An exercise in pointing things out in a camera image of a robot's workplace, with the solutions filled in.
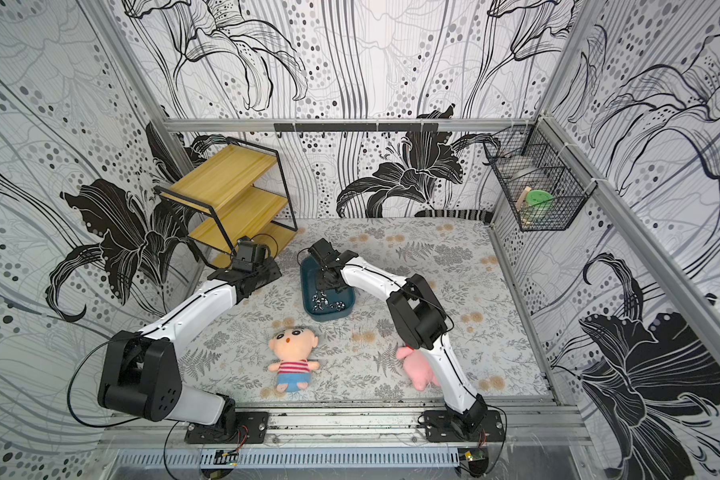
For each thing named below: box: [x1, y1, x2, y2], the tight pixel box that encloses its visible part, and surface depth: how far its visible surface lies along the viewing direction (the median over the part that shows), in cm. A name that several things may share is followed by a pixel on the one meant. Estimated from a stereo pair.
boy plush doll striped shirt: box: [268, 317, 321, 393], surface depth 81 cm
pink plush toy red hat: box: [396, 345, 440, 391], surface depth 78 cm
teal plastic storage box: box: [300, 255, 355, 322], surface depth 95 cm
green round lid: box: [526, 189, 553, 207], surface depth 81 cm
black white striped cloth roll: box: [414, 210, 494, 223], surface depth 121 cm
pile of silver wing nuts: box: [312, 291, 346, 312], surface depth 97 cm
